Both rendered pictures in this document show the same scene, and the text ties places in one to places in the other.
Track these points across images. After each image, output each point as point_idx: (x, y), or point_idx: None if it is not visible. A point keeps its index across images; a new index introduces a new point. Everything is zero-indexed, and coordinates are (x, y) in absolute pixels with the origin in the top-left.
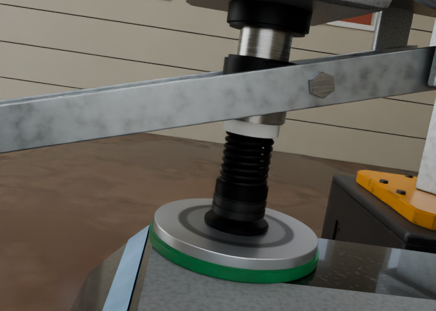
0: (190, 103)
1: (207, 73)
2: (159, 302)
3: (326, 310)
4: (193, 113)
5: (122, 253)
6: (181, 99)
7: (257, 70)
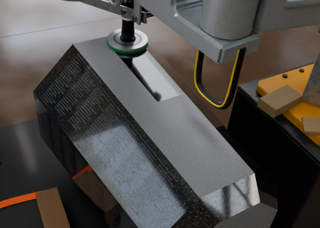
0: (109, 7)
1: None
2: (92, 41)
3: (108, 56)
4: (109, 9)
5: None
6: (108, 5)
7: None
